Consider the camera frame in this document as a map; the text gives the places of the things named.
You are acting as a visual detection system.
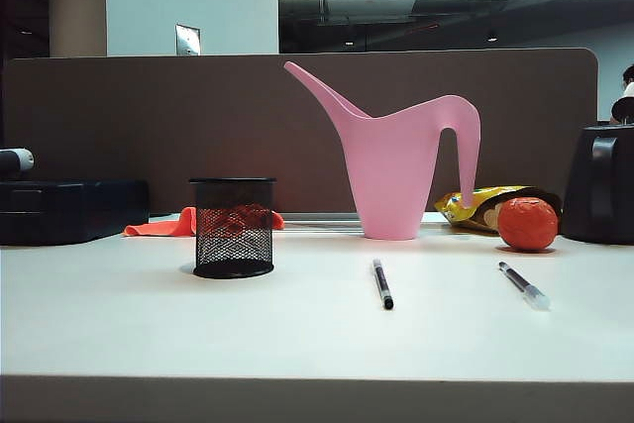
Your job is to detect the brown desk partition panel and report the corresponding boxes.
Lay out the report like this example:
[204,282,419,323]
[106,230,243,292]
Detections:
[1,47,600,215]

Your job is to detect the black office chair back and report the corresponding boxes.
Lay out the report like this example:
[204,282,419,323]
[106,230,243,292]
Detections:
[608,97,634,126]

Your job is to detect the orange cloth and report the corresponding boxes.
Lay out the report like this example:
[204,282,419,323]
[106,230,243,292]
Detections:
[123,203,286,238]

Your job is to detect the black and white cylinder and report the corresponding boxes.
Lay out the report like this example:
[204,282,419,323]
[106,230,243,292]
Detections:
[0,147,36,179]

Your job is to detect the orange round fruit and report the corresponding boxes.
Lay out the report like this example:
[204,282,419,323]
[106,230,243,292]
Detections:
[496,196,560,253]

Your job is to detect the black water-based pen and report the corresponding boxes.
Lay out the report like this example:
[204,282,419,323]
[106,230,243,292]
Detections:
[371,258,395,311]

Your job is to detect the metal wall switch plate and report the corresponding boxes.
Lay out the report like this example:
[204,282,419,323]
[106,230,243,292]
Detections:
[173,23,202,56]

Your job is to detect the beige round pillar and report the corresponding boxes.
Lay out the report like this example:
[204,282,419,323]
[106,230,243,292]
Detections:
[48,0,108,58]

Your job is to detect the pink plastic watering can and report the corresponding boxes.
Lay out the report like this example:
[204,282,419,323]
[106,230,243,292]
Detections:
[283,60,482,242]

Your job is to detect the black plastic container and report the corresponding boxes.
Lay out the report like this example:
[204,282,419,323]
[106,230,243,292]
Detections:
[560,123,634,247]

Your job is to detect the pen with clear cap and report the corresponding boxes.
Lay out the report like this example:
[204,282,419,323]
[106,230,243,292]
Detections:
[497,261,552,311]

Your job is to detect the black mesh pen basket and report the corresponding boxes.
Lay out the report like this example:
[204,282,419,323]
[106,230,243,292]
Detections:
[188,176,277,280]

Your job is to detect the black flat case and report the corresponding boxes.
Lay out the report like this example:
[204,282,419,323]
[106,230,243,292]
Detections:
[0,179,151,248]

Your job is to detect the yellow snack bag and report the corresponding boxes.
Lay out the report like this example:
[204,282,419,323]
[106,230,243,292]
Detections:
[434,185,564,237]

